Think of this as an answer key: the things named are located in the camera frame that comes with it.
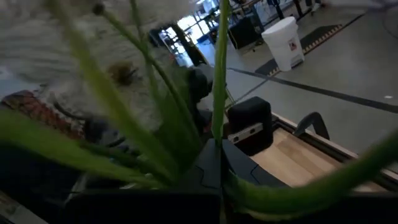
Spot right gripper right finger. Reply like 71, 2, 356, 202
222, 139, 289, 189

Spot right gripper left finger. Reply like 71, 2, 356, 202
183, 138, 222, 190

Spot white flower spray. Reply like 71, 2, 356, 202
0, 0, 398, 223

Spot white trash bin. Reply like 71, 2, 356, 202
261, 16, 305, 72

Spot black box on floor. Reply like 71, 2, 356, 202
228, 17, 261, 50

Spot black yellow-striped floor mat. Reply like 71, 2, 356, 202
254, 24, 345, 77

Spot black arched cable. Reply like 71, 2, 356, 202
293, 111, 331, 141

